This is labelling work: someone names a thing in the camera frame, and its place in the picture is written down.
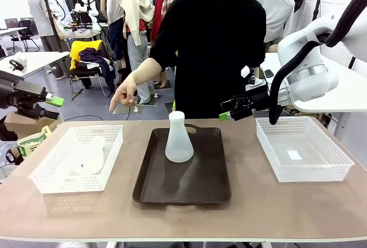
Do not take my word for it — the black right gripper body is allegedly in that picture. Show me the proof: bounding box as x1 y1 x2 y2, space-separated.
233 89 272 122

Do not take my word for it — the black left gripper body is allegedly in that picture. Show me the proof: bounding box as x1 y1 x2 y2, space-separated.
0 79 30 113

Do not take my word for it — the translucent white conical flask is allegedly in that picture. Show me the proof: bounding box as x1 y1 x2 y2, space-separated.
165 110 195 164
67 135 107 176

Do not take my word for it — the person's right forearm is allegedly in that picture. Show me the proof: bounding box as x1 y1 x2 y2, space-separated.
129 56 163 84

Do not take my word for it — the person's right hand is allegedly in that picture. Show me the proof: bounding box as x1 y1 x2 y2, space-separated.
108 73 139 113

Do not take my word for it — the brown cardboard box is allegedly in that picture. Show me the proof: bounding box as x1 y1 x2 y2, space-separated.
3 111 60 140

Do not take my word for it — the green and white bag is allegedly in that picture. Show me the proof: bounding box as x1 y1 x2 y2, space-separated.
16 125 53 159

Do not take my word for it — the person's torso in black shirt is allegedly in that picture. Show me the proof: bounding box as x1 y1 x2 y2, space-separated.
148 0 268 120

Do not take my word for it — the yellow garment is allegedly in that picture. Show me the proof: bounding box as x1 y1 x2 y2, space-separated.
69 40 104 71

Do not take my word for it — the dark purple garment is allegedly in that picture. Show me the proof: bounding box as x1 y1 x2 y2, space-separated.
78 47 117 94

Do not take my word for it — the black office chair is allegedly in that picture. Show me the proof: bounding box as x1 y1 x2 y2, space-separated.
10 20 41 53

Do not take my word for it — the background work table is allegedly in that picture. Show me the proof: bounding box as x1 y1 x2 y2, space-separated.
61 22 109 42

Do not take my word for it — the dark brown plastic tray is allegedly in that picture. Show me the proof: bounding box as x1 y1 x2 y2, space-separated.
132 123 232 206

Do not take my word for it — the black tripod stand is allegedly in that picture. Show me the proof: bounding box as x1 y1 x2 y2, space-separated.
41 0 69 53
311 0 327 21

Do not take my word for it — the white perforated plastic basket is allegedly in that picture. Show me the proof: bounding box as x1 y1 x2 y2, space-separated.
255 117 356 183
28 125 124 194

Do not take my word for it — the person in grey shirt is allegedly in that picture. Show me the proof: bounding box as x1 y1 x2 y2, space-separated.
27 0 70 81

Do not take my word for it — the mannequin with white shirt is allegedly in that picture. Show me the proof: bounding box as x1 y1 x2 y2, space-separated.
251 0 296 45

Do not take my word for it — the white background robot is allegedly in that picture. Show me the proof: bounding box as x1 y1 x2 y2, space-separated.
71 0 100 25

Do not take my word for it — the mannequin with white tank top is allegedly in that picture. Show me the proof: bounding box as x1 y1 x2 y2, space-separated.
100 0 127 88

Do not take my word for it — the mannequin with beige jacket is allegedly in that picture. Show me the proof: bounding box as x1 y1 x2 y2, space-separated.
119 0 156 106

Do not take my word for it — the mannequin with red garment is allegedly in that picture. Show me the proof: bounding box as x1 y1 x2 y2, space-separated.
142 0 167 44

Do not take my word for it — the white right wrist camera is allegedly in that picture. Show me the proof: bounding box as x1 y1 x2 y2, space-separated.
240 65 269 88

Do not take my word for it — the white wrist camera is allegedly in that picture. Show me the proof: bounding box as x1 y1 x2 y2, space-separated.
9 59 28 73
240 65 269 88

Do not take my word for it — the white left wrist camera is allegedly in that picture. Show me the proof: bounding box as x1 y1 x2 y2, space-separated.
9 59 28 73

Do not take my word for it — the metal frame chair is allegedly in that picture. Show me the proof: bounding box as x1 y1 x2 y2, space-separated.
69 65 116 100

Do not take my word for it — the black right arm cable sleeve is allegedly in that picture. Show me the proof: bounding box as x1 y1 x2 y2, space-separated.
268 0 367 126

